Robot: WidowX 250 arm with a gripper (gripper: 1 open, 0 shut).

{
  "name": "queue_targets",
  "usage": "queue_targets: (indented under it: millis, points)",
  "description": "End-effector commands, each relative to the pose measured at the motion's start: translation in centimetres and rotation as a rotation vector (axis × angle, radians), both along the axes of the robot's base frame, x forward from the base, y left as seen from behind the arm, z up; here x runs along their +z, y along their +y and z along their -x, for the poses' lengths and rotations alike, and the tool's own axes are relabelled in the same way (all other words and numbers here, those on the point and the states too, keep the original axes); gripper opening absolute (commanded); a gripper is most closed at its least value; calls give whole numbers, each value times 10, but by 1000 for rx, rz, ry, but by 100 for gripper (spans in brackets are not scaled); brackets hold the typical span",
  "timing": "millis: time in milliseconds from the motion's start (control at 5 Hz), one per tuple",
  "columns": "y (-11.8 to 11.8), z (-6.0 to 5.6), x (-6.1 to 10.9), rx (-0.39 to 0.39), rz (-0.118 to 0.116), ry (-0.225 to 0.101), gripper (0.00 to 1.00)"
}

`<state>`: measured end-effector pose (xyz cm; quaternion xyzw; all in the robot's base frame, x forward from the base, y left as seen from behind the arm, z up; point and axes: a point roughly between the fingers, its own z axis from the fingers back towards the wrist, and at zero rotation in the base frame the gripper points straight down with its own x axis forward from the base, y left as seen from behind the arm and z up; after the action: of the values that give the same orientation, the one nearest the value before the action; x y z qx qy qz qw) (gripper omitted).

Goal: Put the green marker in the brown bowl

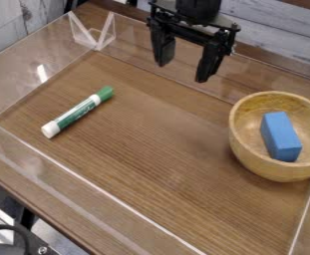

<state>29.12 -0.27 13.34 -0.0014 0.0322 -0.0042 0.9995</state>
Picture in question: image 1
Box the black metal table frame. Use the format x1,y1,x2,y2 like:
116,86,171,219
0,187,60,255

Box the green and white marker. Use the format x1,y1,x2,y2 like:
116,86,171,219
41,86,113,138

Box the black cable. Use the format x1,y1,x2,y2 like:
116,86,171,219
0,224,32,255

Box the clear acrylic corner bracket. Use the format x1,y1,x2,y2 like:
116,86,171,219
68,12,116,51

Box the blue rectangular block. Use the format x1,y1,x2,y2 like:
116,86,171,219
259,112,302,162

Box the brown wooden bowl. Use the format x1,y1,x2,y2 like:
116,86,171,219
228,91,310,182

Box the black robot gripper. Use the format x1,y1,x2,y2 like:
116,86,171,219
147,0,240,83

